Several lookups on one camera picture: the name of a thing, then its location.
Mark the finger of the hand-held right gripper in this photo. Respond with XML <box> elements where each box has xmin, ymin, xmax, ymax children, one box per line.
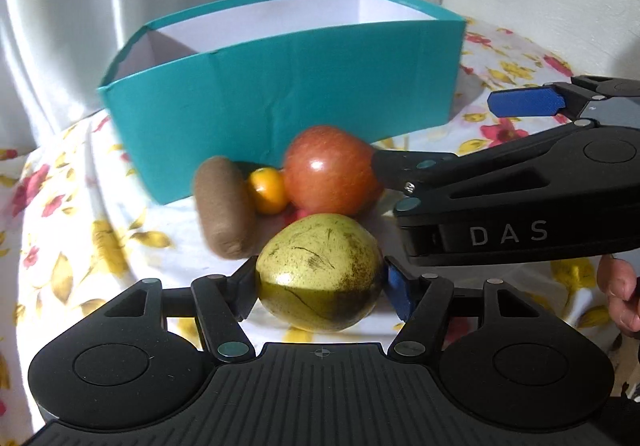
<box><xmin>487</xmin><ymin>75</ymin><xmax>640</xmax><ymax>121</ymax></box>
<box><xmin>372</xmin><ymin>124</ymin><xmax>576</xmax><ymax>225</ymax></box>

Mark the person's right hand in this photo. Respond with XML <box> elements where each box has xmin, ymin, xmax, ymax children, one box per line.
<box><xmin>596</xmin><ymin>255</ymin><xmax>640</xmax><ymax>339</ymax></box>

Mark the green speckled pear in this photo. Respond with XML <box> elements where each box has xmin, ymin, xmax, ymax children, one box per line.
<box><xmin>255</xmin><ymin>213</ymin><xmax>385</xmax><ymax>333</ymax></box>

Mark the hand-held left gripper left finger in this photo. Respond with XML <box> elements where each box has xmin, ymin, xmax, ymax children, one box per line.
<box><xmin>85</xmin><ymin>257</ymin><xmax>260</xmax><ymax>361</ymax></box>

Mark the brown kiwi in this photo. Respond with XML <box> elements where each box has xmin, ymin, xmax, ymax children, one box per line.
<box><xmin>193</xmin><ymin>156</ymin><xmax>257</xmax><ymax>260</ymax></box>

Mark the teal cardboard box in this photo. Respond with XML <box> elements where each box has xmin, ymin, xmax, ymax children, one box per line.
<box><xmin>96</xmin><ymin>0</ymin><xmax>467</xmax><ymax>205</ymax></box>

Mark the red apple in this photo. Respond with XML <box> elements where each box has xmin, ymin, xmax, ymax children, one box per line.
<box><xmin>283</xmin><ymin>125</ymin><xmax>385</xmax><ymax>218</ymax></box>

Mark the floral tablecloth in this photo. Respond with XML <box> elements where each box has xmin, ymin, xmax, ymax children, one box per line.
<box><xmin>0</xmin><ymin>16</ymin><xmax>640</xmax><ymax>432</ymax></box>

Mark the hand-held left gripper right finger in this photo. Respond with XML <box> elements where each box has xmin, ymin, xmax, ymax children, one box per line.
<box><xmin>385</xmin><ymin>256</ymin><xmax>556</xmax><ymax>361</ymax></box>

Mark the small orange kumquat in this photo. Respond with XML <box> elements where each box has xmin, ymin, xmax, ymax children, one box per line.
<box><xmin>247</xmin><ymin>167</ymin><xmax>291</xmax><ymax>215</ymax></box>

